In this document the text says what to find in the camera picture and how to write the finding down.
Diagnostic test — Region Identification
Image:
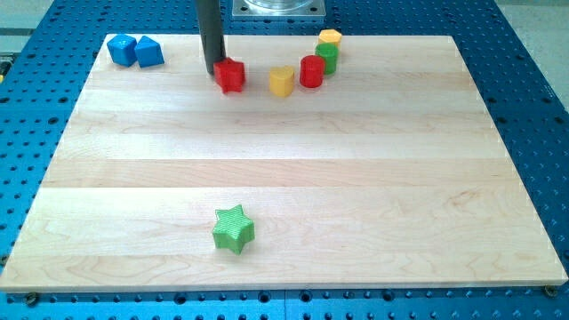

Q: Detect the green star block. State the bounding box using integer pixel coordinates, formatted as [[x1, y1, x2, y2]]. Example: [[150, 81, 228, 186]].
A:
[[212, 204, 255, 255]]

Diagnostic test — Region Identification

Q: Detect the red star block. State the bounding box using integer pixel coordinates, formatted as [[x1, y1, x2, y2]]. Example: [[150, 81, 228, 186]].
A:
[[213, 58, 245, 93]]

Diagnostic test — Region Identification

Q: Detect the yellow heart block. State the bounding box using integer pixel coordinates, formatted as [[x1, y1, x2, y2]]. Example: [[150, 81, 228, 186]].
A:
[[268, 66, 294, 98]]

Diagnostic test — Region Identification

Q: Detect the red cylinder block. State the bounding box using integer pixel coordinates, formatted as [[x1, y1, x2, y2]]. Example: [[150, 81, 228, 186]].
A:
[[300, 55, 325, 88]]

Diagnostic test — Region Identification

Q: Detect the wooden board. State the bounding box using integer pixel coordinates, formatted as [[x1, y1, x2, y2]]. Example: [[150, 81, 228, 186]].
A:
[[1, 35, 567, 292]]

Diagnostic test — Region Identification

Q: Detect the green cylinder block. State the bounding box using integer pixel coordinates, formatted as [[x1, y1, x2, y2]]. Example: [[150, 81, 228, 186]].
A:
[[315, 43, 339, 75]]

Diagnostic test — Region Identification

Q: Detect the yellow hexagon block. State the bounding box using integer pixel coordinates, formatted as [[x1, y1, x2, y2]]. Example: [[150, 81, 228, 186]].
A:
[[318, 28, 342, 48]]

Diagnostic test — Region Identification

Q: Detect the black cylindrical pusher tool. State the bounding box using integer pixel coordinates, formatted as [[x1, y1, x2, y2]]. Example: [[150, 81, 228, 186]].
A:
[[195, 0, 226, 76]]

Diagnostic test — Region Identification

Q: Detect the blue cube block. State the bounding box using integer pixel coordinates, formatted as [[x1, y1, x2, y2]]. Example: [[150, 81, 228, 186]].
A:
[[107, 34, 137, 67]]

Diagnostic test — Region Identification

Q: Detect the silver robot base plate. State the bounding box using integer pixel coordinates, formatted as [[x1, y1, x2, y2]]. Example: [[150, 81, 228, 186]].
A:
[[232, 0, 326, 20]]

